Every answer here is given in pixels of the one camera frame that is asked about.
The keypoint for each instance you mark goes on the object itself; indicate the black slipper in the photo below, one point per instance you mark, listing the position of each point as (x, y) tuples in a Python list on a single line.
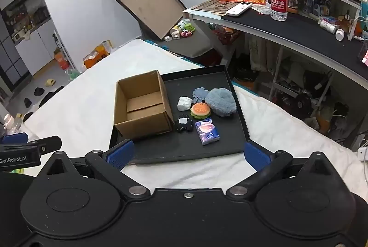
[(28, 102), (38, 91)]

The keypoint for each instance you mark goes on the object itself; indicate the yellow slipper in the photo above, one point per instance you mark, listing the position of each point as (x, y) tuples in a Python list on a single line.
[(19, 115), (51, 82)]

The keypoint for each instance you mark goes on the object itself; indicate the white desk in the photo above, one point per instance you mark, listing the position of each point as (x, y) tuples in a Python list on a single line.
[(201, 16)]

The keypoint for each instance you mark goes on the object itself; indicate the orange snack bag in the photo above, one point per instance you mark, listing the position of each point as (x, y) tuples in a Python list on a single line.
[(97, 57)]

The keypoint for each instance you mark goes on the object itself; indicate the brown printed board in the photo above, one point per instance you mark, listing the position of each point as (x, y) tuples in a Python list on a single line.
[(212, 7)]

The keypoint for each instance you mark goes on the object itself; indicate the white remote control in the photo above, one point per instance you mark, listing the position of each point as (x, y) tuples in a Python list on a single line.
[(238, 9)]

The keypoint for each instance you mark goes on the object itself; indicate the purple tissue pack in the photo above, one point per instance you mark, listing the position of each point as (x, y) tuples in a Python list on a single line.
[(207, 132)]

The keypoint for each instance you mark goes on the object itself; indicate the red basket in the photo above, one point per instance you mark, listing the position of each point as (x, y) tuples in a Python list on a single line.
[(227, 34)]

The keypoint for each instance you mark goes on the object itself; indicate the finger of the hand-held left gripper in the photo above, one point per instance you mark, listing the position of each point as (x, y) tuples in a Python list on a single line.
[(14, 138), (49, 144)]

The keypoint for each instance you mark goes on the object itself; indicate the white cabinet with shelves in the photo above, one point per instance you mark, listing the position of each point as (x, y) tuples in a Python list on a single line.
[(28, 43)]

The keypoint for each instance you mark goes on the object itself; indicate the black game controller plush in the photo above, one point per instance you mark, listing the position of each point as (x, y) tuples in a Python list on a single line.
[(184, 125)]

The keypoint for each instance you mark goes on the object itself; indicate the amber dropper bottle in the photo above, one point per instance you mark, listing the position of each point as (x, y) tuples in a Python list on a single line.
[(346, 21)]

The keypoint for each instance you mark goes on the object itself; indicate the blue denim fabric piece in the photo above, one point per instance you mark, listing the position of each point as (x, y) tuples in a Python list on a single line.
[(199, 93)]

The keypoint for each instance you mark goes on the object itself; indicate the small cardboard box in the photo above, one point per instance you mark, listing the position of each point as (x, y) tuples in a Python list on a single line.
[(143, 117)]

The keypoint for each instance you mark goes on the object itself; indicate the red small toy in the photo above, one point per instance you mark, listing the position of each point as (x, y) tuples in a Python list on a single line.
[(187, 33)]

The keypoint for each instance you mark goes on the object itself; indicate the green plastic bag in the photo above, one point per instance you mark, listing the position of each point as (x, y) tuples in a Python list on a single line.
[(73, 74)]

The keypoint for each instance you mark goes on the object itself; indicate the orange carton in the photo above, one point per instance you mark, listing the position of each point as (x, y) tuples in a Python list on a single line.
[(61, 59)]

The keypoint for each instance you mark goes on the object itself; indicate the blue fluffy plush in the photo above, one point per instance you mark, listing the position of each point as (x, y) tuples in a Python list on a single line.
[(221, 101)]

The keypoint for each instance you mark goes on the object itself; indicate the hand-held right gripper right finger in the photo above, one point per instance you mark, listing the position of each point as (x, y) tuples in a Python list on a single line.
[(256, 155)]

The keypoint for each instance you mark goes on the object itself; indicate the grey bench cushion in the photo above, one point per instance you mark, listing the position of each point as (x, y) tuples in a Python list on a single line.
[(187, 47)]

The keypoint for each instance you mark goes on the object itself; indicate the white power strip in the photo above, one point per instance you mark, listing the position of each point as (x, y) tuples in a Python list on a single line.
[(362, 153)]

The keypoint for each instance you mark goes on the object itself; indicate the large flat cardboard box lid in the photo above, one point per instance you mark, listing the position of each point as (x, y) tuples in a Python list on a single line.
[(152, 5)]

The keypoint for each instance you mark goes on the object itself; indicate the white pill bottle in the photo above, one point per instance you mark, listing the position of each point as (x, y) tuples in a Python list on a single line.
[(327, 25), (340, 34)]

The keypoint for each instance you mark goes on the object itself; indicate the burger plush toy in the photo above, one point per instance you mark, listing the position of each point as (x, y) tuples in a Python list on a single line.
[(201, 110)]

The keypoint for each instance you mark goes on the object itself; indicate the black tray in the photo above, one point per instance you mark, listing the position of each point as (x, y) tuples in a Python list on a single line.
[(227, 137)]

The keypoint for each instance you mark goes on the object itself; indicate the black desk mat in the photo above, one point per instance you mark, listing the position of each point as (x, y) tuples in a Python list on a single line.
[(287, 31)]

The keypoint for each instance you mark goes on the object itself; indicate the white soft squishy block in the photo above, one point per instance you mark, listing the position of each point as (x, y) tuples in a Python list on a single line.
[(184, 103)]

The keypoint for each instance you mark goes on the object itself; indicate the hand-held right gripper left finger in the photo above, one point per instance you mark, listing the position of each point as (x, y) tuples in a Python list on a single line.
[(122, 152)]

